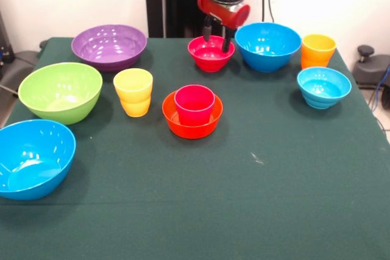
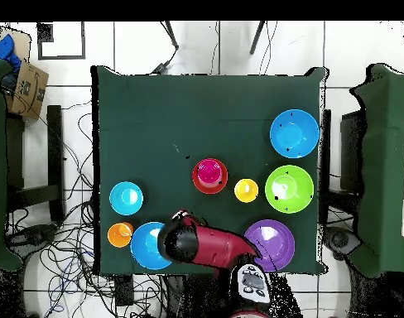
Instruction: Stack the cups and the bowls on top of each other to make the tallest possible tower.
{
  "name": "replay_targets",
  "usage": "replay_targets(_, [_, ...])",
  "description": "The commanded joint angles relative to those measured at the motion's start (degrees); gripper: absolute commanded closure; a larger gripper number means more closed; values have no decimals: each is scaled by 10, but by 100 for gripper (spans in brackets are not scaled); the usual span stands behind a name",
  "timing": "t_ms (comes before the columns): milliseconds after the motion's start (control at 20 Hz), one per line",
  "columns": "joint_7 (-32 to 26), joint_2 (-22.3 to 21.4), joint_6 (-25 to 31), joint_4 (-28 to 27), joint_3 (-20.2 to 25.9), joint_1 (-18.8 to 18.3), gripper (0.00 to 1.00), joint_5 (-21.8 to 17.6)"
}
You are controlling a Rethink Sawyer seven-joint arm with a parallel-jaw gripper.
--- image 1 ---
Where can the black stand base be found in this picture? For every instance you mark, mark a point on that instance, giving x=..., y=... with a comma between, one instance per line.
x=374, y=69

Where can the dark green tablecloth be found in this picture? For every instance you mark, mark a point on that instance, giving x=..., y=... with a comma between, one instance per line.
x=213, y=181

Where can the black equipment box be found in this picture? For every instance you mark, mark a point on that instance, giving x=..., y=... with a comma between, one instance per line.
x=4, y=47

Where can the large purple bowl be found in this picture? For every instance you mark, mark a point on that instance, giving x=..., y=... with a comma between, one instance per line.
x=108, y=48

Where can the crimson cup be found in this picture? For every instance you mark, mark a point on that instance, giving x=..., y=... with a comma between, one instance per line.
x=195, y=114

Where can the crimson small bowl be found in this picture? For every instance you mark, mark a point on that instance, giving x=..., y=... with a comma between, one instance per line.
x=210, y=60

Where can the grey stand base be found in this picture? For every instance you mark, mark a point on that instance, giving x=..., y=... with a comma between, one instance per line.
x=21, y=59

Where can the large green bowl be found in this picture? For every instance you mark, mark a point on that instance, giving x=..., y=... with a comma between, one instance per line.
x=61, y=92

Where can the large blue bowl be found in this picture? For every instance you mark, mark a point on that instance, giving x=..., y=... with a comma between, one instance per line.
x=33, y=162
x=268, y=44

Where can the yellow cup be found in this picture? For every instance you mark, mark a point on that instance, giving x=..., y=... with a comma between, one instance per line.
x=133, y=95

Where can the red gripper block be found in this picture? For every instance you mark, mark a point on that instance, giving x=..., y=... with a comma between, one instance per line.
x=225, y=13

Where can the orange cup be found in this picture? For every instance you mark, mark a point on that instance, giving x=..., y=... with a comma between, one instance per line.
x=318, y=51

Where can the small blue bowl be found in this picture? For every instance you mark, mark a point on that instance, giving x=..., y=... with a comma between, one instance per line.
x=324, y=88

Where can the orange bowl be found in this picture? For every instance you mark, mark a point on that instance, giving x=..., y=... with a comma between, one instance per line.
x=192, y=132

